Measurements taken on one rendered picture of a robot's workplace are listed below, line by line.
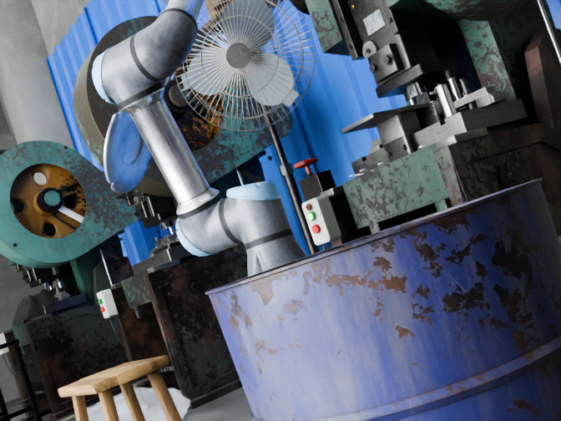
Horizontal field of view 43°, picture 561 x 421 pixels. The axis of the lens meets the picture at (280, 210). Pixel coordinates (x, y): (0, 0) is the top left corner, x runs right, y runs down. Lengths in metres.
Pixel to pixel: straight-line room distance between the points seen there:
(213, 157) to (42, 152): 1.85
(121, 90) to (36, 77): 5.62
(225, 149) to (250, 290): 2.60
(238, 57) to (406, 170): 1.08
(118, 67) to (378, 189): 0.82
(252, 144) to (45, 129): 3.92
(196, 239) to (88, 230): 3.17
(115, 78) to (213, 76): 1.29
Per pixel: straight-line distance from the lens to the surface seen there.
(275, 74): 2.79
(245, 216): 1.60
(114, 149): 1.94
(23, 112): 7.06
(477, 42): 2.27
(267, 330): 0.72
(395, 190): 1.99
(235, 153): 3.32
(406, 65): 2.11
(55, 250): 4.71
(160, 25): 1.61
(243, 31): 2.89
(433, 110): 2.11
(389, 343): 0.67
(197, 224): 1.66
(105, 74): 1.65
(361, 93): 3.89
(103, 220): 4.89
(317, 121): 4.16
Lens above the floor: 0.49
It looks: 4 degrees up
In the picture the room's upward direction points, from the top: 19 degrees counter-clockwise
